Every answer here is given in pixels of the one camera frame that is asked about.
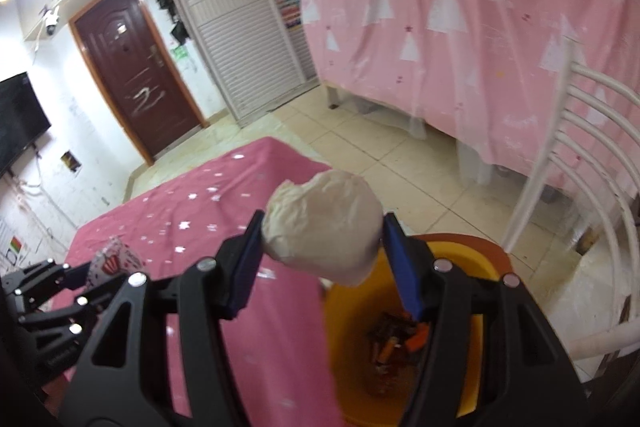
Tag cream paper ball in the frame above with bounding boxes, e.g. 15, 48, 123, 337
262, 169, 383, 286

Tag long orange carton box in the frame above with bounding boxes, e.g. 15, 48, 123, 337
404, 323, 430, 353

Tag yellow trash bin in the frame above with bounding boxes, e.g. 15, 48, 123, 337
323, 247, 483, 426

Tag eye chart poster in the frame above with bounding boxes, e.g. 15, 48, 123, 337
0, 219, 29, 271

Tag orange yellow tube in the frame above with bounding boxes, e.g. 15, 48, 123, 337
373, 335, 400, 366

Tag pink star tablecloth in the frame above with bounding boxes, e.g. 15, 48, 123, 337
60, 138, 341, 426

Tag white metal chair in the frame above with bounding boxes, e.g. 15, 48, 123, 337
500, 37, 639, 361

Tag dark brown door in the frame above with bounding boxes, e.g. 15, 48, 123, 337
70, 0, 208, 166

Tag black hanging bags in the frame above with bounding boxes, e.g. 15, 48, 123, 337
156, 0, 190, 46

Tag pink tree-print bed curtain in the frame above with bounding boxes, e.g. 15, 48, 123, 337
302, 0, 639, 174

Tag wall-mounted black television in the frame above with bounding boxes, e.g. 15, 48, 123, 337
0, 72, 51, 176

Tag white security camera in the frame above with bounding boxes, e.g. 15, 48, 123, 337
41, 5, 60, 37

